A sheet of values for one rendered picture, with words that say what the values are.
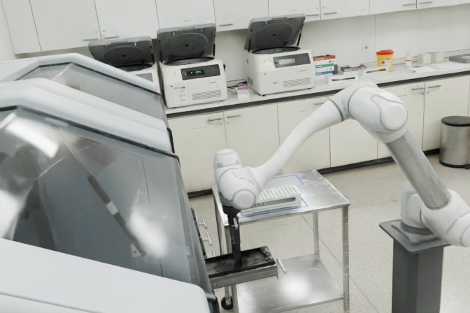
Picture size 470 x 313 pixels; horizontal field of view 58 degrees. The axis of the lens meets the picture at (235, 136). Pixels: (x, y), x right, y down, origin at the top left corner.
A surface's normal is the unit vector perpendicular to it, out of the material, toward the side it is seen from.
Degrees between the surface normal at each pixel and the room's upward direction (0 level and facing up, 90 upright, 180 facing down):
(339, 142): 90
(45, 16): 90
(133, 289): 29
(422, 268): 90
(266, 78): 90
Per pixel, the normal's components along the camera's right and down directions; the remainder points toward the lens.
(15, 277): 0.40, -0.90
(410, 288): -0.54, 0.31
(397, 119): 0.16, 0.20
